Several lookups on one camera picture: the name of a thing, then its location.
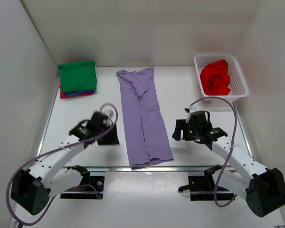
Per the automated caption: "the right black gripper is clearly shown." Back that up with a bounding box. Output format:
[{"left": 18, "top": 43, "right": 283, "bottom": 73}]
[{"left": 172, "top": 120, "right": 200, "bottom": 142}]

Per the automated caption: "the purple t-shirt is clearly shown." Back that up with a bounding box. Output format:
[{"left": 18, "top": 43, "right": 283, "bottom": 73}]
[{"left": 116, "top": 67, "right": 173, "bottom": 170}]

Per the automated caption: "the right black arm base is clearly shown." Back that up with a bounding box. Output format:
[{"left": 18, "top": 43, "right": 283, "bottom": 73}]
[{"left": 178, "top": 165, "right": 222, "bottom": 201}]

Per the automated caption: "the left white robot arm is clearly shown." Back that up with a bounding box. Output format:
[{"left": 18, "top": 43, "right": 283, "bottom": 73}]
[{"left": 10, "top": 110, "right": 119, "bottom": 215}]

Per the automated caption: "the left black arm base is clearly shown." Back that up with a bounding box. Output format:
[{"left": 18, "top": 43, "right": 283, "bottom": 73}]
[{"left": 60, "top": 165, "right": 105, "bottom": 200}]

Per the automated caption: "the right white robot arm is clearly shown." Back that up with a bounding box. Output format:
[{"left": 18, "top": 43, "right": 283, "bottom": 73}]
[{"left": 172, "top": 107, "right": 285, "bottom": 218}]

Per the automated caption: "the red crumpled t-shirt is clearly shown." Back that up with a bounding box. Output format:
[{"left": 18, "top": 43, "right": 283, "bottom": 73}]
[{"left": 200, "top": 59, "right": 231, "bottom": 96}]

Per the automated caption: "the blue folded t-shirt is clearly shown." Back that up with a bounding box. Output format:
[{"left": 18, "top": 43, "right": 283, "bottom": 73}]
[{"left": 65, "top": 90, "right": 94, "bottom": 97}]

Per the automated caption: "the magenta folded t-shirt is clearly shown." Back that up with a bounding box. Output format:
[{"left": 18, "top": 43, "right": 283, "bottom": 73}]
[{"left": 59, "top": 85, "right": 95, "bottom": 99}]

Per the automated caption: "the green folded t-shirt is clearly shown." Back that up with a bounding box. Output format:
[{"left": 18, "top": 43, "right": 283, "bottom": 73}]
[{"left": 57, "top": 60, "right": 97, "bottom": 93}]

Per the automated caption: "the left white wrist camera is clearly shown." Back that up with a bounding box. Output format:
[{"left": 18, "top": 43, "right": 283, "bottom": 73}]
[{"left": 101, "top": 109, "right": 114, "bottom": 127}]

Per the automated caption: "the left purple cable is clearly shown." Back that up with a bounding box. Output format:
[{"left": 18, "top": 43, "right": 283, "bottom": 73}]
[{"left": 5, "top": 102, "right": 119, "bottom": 227}]

